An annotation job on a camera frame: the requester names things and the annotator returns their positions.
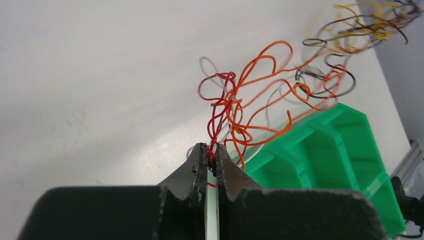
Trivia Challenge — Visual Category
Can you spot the aluminium frame rail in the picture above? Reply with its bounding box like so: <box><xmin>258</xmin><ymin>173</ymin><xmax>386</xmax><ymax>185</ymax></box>
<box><xmin>390</xmin><ymin>140</ymin><xmax>424</xmax><ymax>190</ymax></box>

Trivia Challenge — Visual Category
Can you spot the green six-compartment tray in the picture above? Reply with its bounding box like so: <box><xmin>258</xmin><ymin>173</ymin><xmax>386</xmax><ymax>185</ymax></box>
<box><xmin>244</xmin><ymin>103</ymin><xmax>406</xmax><ymax>237</ymax></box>

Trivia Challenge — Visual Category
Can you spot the red wire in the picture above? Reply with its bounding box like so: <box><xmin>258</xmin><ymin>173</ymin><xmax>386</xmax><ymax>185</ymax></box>
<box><xmin>198</xmin><ymin>71</ymin><xmax>238</xmax><ymax>173</ymax></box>

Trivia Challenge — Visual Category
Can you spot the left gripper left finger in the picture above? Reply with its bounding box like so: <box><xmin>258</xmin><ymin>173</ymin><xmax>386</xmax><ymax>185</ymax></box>
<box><xmin>18</xmin><ymin>143</ymin><xmax>208</xmax><ymax>240</ymax></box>

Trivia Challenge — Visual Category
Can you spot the colourful wire bundle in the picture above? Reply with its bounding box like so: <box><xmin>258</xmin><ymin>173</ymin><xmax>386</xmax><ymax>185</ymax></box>
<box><xmin>197</xmin><ymin>0</ymin><xmax>423</xmax><ymax>173</ymax></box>

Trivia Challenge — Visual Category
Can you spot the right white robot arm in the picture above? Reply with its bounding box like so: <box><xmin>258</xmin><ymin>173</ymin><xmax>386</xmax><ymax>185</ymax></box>
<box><xmin>391</xmin><ymin>176</ymin><xmax>424</xmax><ymax>228</ymax></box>

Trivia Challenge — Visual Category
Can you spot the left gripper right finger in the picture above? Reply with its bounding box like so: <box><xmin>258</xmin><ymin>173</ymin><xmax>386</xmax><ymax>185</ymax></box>
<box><xmin>215</xmin><ymin>144</ymin><xmax>388</xmax><ymax>240</ymax></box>

